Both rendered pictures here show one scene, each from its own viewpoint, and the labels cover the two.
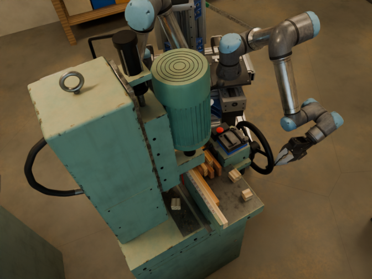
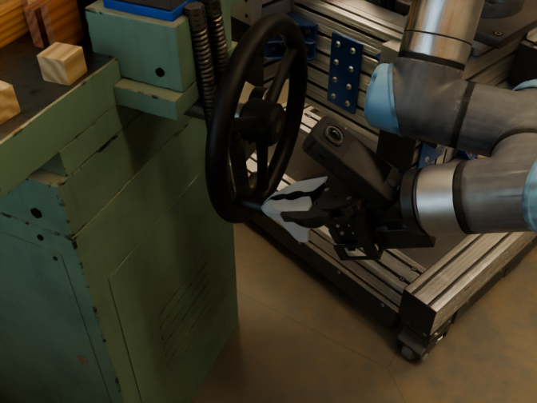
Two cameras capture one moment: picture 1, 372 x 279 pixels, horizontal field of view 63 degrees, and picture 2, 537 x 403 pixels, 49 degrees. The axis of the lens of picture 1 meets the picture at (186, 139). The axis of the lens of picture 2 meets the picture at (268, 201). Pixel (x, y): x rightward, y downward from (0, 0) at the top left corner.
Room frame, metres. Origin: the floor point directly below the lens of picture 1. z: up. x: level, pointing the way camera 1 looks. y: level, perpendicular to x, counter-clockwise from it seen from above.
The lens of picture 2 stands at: (0.39, -0.83, 1.26)
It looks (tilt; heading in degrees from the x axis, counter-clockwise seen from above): 41 degrees down; 48
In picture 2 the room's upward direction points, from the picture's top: straight up
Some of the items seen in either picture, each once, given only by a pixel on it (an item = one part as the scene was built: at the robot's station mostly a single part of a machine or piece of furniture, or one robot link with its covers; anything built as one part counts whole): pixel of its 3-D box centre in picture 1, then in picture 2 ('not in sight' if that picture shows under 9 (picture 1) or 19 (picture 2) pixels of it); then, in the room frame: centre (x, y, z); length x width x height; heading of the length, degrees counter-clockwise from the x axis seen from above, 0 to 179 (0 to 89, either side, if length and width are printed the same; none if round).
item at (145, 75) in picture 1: (130, 65); not in sight; (0.65, 0.12, 1.54); 0.08 x 0.08 x 0.17; 23
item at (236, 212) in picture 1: (212, 161); (116, 47); (0.75, -0.11, 0.87); 0.61 x 0.30 x 0.06; 23
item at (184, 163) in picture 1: (185, 159); not in sight; (0.70, 0.01, 0.99); 0.14 x 0.07 x 0.09; 113
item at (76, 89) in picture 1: (72, 82); not in sight; (0.59, 0.26, 1.55); 0.06 x 0.02 x 0.07; 113
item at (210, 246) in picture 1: (179, 229); (67, 251); (0.66, 0.10, 0.36); 0.58 x 0.45 x 0.71; 113
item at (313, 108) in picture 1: (311, 111); (519, 128); (0.94, -0.62, 0.90); 0.11 x 0.11 x 0.08; 23
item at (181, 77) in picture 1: (184, 103); not in sight; (0.71, -0.01, 1.31); 0.18 x 0.18 x 0.31
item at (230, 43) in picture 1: (230, 48); not in sight; (1.40, -0.31, 0.98); 0.13 x 0.12 x 0.14; 113
